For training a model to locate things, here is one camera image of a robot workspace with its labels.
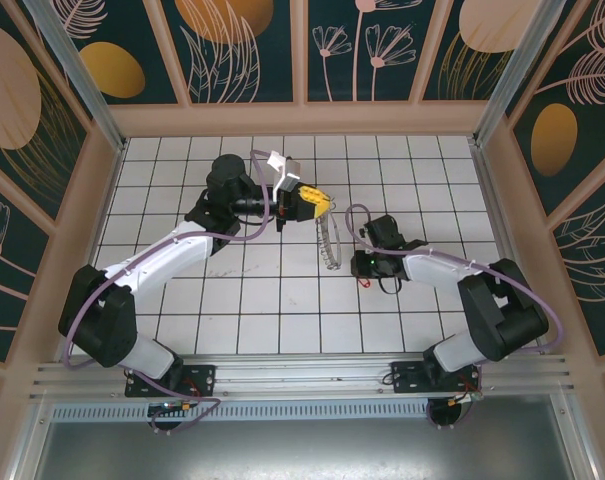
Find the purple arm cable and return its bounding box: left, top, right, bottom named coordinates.
left=344, top=203, right=567, bottom=431
left=60, top=148, right=283, bottom=435

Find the grey metal sheet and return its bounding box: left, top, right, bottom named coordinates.
left=31, top=419, right=578, bottom=480

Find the aluminium frame post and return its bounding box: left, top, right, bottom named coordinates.
left=24, top=0, right=129, bottom=152
left=470, top=0, right=567, bottom=147
left=10, top=399, right=54, bottom=480
left=555, top=399, right=602, bottom=480

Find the slotted grey cable duct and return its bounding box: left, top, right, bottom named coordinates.
left=49, top=402, right=568, bottom=422

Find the aluminium side rail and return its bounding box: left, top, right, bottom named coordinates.
left=61, top=138, right=129, bottom=362
left=469, top=141, right=569, bottom=360

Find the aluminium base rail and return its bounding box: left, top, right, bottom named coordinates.
left=29, top=352, right=583, bottom=401

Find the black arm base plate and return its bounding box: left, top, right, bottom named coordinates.
left=125, top=363, right=217, bottom=399
left=390, top=359, right=483, bottom=396

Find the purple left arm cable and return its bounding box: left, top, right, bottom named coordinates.
left=60, top=148, right=283, bottom=435

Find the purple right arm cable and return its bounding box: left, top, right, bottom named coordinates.
left=344, top=203, right=567, bottom=431

